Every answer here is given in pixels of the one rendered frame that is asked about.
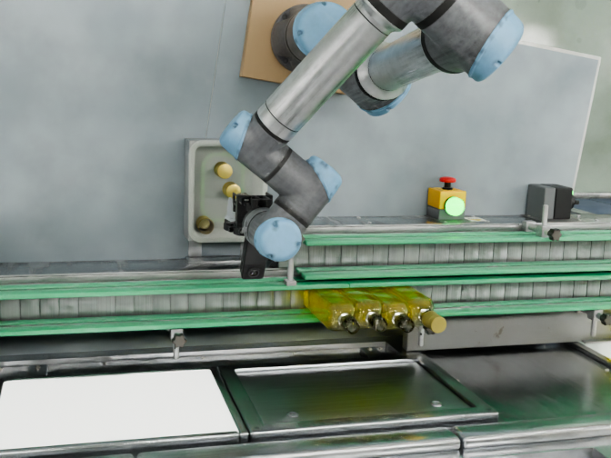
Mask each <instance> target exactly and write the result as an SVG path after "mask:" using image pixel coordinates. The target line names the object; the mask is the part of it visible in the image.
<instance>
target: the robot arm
mask: <svg viewBox="0 0 611 458"><path fill-rule="evenodd" d="M410 22H413V23H414V24H415V25H416V26H417V27H418V28H417V29H416V30H414V31H412V32H410V33H408V34H407V35H404V36H402V37H400V38H398V39H396V40H395V41H394V42H392V43H388V42H383V41H384V40H385V39H386V38H387V37H388V36H389V35H390V34H391V33H393V32H401V31H402V30H403V29H404V28H405V27H406V26H407V25H408V24H409V23H410ZM523 33H524V25H523V23H522V22H521V20H520V19H519V18H518V17H517V16H516V15H515V14H514V10H512V9H509V8H508V7H507V6H506V5H505V4H504V3H503V2H502V1H501V0H356V1H355V2H354V3H353V4H352V5H351V7H350V8H349V9H348V10H347V11H346V10H345V9H344V7H342V6H341V5H338V4H336V3H332V2H315V3H312V4H310V5H309V4H301V5H294V6H292V7H290V8H288V9H286V10H285V11H284V12H283V13H282V14H281V15H280V16H279V17H277V19H276V20H275V23H274V25H273V28H272V32H271V46H272V50H273V52H274V55H275V58H276V59H277V60H278V62H279V63H280V64H281V65H282V66H283V67H285V68H286V69H288V70H289V71H291V72H292V73H291V74H290V75H289V76H288V77H287V78H286V79H285V81H284V82H283V83H282V84H281V85H279V86H278V87H277V89H276V90H275V91H274V92H273V93H272V94H271V95H270V96H269V98H268V99H267V100H266V101H265V102H264V103H263V104H262V105H261V107H260V108H259V109H258V110H257V111H256V112H255V113H254V114H249V113H248V112H247V111H245V110H244V111H241V112H240V113H238V115H237V116H235V118H234V119H233V120H232V121H231V122H230V123H229V125H228V126H227V127H226V128H225V130H224V132H223V133H222V134H221V136H220V139H219V142H220V145H222V146H223V147H224V148H225V149H226V151H227V152H228V153H230V154H231V155H232V156H233V157H234V158H235V159H236V161H237V160H238V161H239V162H240V163H241V164H243V165H244V166H245V167H246V168H248V169H249V170H250V171H251V172H252V173H254V174H255V175H256V176H258V177H259V178H260V179H261V180H262V181H264V182H265V183H266V184H267V185H268V186H270V187H271V188H272V189H273V190H274V191H276V192H277V193H278V194H279V196H278V197H277V198H276V199H275V201H274V203H273V196H272V195H271V194H270V193H268V192H265V195H249V194H247V193H241V194H236V193H235V192H233V200H232V197H229V199H228V206H227V215H226V216H225V222H224V230H226V231H228V232H229V233H233V234H235V235H239V236H244V237H245V241H244V247H243V252H242V259H241V264H240V273H241V276H242V279H262V278H263V277H264V273H265V265H266V259H267V258H269V259H271V260H273V261H277V262H283V261H286V260H289V259H291V258H292V257H294V256H295V255H296V254H297V252H298V251H299V249H300V246H301V242H302V235H303V233H304V232H305V231H306V228H307V227H308V226H309V225H310V224H311V223H312V222H313V221H314V219H315V218H316V217H317V216H318V214H319V213H320V212H321V211H322V209H323V208H324V207H325V206H326V204H327V203H329V202H330V201H331V199H332V197H333V196H334V194H335V193H336V191H337V190H338V188H339V186H340V185H341V183H342V178H341V176H340V175H339V173H338V172H337V171H336V170H335V169H334V168H332V167H331V166H330V165H329V164H327V163H326V162H325V161H323V160H322V159H320V158H319V157H317V156H315V155H312V156H311V157H310V158H309V159H306V160H304V159H303V158H302V157H301V156H300V155H298V154H297V153H296V152H295V151H293V150H292V149H291V148H290V147H289V146H288V145H287V143H288V142H289V141H290V140H291V139H292V138H293V137H294V136H295V134H296V133H297V132H298V131H299V130H300V129H301V128H302V127H303V126H304V125H305V124H306V123H307V122H308V121H309V120H310V118H311V117H312V116H313V115H314V114H315V113H316V112H317V111H318V110H319V109H320V108H321V107H322V106H323V105H324V103H325V102H326V101H327V100H328V99H329V98H330V97H331V96H332V95H333V94H334V93H335V92H336V91H337V90H338V88H339V89H340V90H341V91H342V92H344V93H345V94H346V95H347V96H348V97H349V98H350V99H352V100H353V101H354V102H355V103H356V104H357V106H358V107H359V108H360V109H361V110H363V111H366V112H367V113H368V114H369V115H372V116H380V115H385V114H386V113H388V112H389V111H390V110H391V109H394V108H395V107H396V106H397V105H398V104H399V103H400V102H401V101H402V100H403V99H404V98H405V97H406V95H407V93H408V92H409V90H410V87H411V84H412V83H413V82H416V81H418V80H421V79H423V78H426V77H428V76H430V75H434V74H436V73H439V72H443V73H447V74H460V73H463V72H466V73H467V74H468V77H469V78H473V79H474V80H475V81H477V82H481V81H483V80H485V79H487V78H488V77H489V76H490V75H491V74H492V73H493V72H494V71H495V70H496V69H497V68H498V67H499V66H500V65H501V64H502V63H503V62H504V61H505V60H506V59H507V58H508V57H509V56H510V54H511V53H512V52H513V50H514V49H515V48H516V46H517V44H518V43H519V41H520V39H521V37H522V35H523ZM235 196H236V199H235Z"/></svg>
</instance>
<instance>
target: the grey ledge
mask: <svg viewBox="0 0 611 458"><path fill-rule="evenodd" d="M443 318H444V319H445V320H446V329H445V330H444V331H443V332H442V333H439V334H437V333H435V334H426V333H425V329H424V342H423V346H418V330H419V329H417V328H416V327H415V328H414V330H413V331H412V332H410V333H404V332H403V345H402V347H403V348H404V349H405V350H406V351H407V352H410V351H426V350H442V349H458V348H474V347H490V346H506V345H522V344H553V343H570V342H582V343H584V344H599V343H611V325H603V324H601V321H597V323H596V336H591V335H590V334H591V324H592V320H590V319H588V318H587V314H585V313H576V312H574V311H564V312H543V313H523V314H484V315H463V316H443Z"/></svg>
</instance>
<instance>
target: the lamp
mask: <svg viewBox="0 0 611 458"><path fill-rule="evenodd" d="M444 208H445V211H446V213H447V214H450V215H454V216H457V215H460V214H461V213H463V211H464V209H465V204H464V202H463V201H462V200H461V199H460V198H458V197H455V196H451V197H449V198H447V199H446V201H445V204H444Z"/></svg>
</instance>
